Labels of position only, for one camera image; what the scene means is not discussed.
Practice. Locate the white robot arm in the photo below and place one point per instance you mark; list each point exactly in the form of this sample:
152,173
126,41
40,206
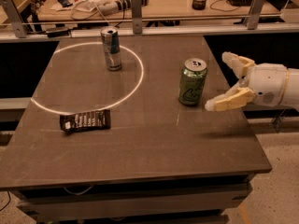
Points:
290,95

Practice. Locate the silver blue redbull can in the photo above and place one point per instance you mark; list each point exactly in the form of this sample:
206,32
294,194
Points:
111,46

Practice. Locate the black snack bar wrapper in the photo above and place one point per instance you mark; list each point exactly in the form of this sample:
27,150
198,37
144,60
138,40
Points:
85,121

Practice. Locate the left metal bracket post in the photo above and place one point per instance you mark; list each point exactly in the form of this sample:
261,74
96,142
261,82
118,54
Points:
14,18

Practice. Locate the white power strip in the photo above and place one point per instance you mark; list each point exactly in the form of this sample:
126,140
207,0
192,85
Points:
115,7

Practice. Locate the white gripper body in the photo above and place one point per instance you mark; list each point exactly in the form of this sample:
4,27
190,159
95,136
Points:
270,82

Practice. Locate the middle metal bracket post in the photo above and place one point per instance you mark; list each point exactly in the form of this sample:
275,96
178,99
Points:
136,16

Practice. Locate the black device on rail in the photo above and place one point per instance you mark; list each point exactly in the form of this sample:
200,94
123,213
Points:
57,31

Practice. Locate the black mesh cup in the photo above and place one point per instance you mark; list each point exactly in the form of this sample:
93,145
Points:
199,4

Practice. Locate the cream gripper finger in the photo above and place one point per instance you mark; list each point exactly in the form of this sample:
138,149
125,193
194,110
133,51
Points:
232,99
239,64

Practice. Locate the right metal bracket post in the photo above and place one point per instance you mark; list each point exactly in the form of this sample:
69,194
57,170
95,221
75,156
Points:
252,20

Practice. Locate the metal bracket post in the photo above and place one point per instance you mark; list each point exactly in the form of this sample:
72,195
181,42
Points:
136,16
14,18
252,20

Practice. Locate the green soda can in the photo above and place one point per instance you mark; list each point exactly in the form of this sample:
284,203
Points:
192,81

